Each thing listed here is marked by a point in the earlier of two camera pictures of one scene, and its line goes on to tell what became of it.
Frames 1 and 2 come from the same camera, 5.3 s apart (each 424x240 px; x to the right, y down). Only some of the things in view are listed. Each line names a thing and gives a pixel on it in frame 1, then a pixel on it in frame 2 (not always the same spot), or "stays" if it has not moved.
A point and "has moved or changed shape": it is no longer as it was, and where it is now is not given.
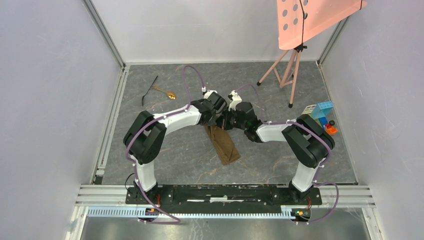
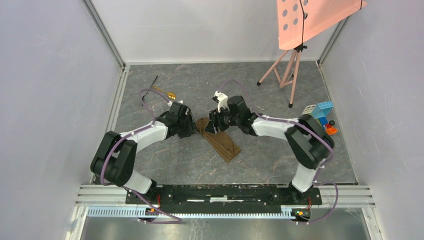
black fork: [143, 96] stays
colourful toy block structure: [319, 112] stays
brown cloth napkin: [226, 148] has moved or changed shape
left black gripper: [211, 122] -> [192, 127]
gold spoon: [171, 95] stays
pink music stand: [298, 21] stays
